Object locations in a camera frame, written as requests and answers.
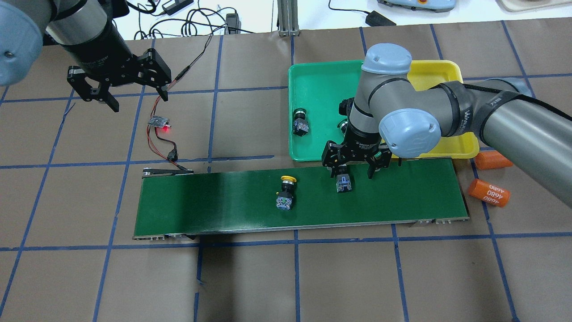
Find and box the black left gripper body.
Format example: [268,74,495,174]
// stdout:
[63,22,172,101]

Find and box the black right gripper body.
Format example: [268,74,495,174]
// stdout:
[321,126,392,169]

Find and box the yellow push button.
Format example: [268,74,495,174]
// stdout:
[335,165,352,193]
[275,175,298,211]

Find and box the green push button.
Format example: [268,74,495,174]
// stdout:
[292,108,309,137]
[337,118,349,135]

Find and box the orange cylinder with 4680 print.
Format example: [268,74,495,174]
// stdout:
[467,178,511,208]

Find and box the plain orange cylinder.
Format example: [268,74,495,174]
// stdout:
[474,151,513,170]

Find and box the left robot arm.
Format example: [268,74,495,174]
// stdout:
[0,0,172,112]

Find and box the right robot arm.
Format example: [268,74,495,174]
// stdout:
[321,43,572,206]

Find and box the small controller board red LED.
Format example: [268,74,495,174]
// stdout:
[147,115,172,131]

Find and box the green plastic tray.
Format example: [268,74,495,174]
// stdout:
[288,60,363,162]

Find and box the yellow plastic tray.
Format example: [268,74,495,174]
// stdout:
[369,60,479,159]

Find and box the green conveyor belt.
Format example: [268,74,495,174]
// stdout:
[133,158,469,240]

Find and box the black power adapter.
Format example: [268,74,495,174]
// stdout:
[365,11,396,27]

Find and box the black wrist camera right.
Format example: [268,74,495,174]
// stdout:
[338,97,355,118]

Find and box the aluminium profile post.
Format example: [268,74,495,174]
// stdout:
[277,0,300,37]

